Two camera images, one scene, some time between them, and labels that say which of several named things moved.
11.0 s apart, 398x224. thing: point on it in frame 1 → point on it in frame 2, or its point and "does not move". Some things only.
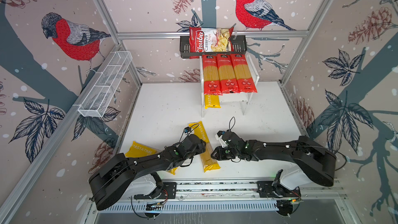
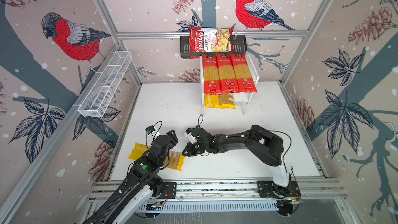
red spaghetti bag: x=244 y=80 does not move
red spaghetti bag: x=228 y=82 does not move
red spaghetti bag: x=211 y=79 does not move
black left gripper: x=201 y=147 → x=173 y=138
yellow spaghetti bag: x=210 y=161 → x=227 y=101
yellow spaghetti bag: x=212 y=101 does not move
